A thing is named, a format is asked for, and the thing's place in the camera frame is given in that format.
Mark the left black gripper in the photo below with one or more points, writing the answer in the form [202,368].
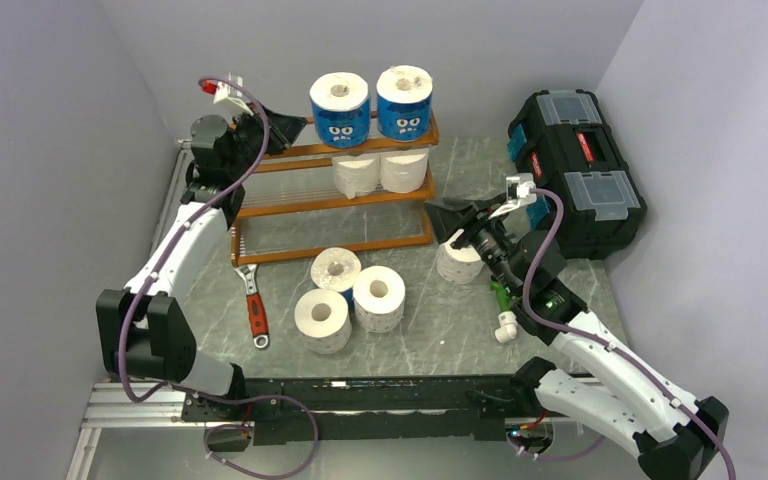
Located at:
[284,130]

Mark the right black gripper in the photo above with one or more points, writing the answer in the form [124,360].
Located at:
[454,214]

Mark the white roll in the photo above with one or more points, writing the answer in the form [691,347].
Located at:
[459,266]
[322,319]
[356,176]
[379,298]

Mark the blue roll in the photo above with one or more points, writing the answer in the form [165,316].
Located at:
[404,95]
[336,269]
[341,109]

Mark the white roll sideways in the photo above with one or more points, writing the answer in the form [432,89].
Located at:
[403,171]

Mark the orange wooden two-tier shelf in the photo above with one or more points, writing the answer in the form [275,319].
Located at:
[300,181]

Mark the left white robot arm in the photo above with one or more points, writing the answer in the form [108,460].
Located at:
[142,327]

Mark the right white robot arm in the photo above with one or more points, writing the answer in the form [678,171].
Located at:
[671,433]

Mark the green and white pipe fitting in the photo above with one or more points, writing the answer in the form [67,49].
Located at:
[508,326]

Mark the black plastic toolbox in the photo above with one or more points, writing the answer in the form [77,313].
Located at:
[562,139]

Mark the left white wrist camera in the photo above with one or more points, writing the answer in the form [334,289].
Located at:
[227,98]

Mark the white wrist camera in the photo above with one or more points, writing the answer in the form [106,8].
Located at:
[227,98]
[520,192]

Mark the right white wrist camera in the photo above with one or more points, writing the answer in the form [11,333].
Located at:
[520,192]

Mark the red handled tool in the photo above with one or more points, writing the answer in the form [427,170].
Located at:
[257,317]

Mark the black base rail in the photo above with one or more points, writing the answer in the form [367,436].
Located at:
[480,407]

